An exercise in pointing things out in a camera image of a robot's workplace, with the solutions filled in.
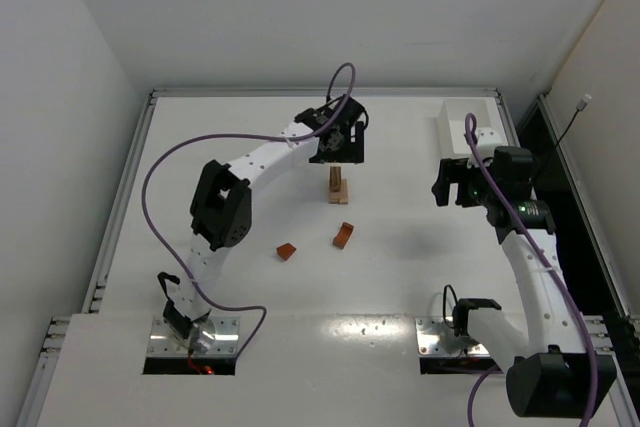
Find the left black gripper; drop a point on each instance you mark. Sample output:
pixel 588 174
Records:
pixel 337 157

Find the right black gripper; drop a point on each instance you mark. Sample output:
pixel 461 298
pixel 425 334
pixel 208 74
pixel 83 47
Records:
pixel 447 182

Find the striped wood block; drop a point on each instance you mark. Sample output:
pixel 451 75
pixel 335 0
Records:
pixel 335 178

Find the long light wood plank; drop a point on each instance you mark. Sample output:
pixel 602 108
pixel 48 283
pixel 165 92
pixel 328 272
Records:
pixel 335 197

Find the red-brown arch block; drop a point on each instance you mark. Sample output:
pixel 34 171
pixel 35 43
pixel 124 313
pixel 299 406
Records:
pixel 342 237

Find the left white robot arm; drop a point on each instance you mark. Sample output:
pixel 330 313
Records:
pixel 221 209

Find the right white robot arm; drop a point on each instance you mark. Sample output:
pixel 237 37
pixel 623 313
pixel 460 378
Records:
pixel 552 368

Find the red-brown wedge block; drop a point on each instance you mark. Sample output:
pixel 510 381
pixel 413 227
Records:
pixel 285 251

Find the white open box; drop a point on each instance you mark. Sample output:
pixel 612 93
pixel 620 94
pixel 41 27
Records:
pixel 450 124

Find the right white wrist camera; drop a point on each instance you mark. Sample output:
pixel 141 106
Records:
pixel 487 141

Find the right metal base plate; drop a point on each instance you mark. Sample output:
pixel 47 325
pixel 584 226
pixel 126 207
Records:
pixel 435 339

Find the metal base plate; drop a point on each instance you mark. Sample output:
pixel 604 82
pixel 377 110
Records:
pixel 435 339
pixel 216 337

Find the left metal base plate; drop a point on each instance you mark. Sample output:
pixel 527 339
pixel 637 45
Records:
pixel 216 337

